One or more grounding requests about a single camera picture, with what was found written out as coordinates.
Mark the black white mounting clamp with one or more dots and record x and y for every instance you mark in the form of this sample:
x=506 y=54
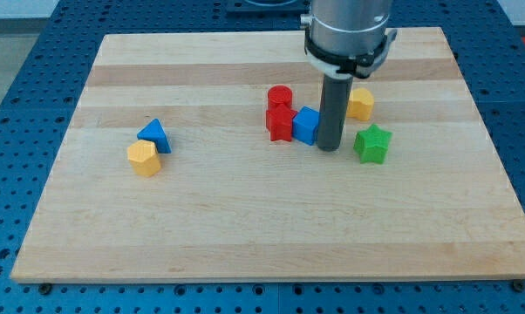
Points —
x=343 y=67

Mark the blue triangle block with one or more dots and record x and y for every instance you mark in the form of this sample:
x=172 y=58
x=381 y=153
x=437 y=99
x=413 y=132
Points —
x=155 y=132

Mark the yellow hexagon block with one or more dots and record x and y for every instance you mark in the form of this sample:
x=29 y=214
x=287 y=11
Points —
x=144 y=158

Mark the wooden board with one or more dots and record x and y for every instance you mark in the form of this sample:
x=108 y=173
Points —
x=229 y=205

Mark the red star block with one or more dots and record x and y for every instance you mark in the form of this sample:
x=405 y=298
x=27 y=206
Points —
x=279 y=123

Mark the blue cube block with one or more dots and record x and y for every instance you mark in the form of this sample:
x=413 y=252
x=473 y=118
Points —
x=305 y=125

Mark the green star block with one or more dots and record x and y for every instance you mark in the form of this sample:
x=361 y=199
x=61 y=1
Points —
x=372 y=144

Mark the yellow rounded block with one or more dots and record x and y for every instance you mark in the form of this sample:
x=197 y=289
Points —
x=360 y=105

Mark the red cylinder block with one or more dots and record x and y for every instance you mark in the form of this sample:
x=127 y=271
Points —
x=279 y=95

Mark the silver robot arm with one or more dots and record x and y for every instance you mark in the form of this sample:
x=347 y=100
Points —
x=347 y=27

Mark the dark grey pointer rod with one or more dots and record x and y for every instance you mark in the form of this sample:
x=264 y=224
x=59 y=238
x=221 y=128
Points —
x=333 y=106

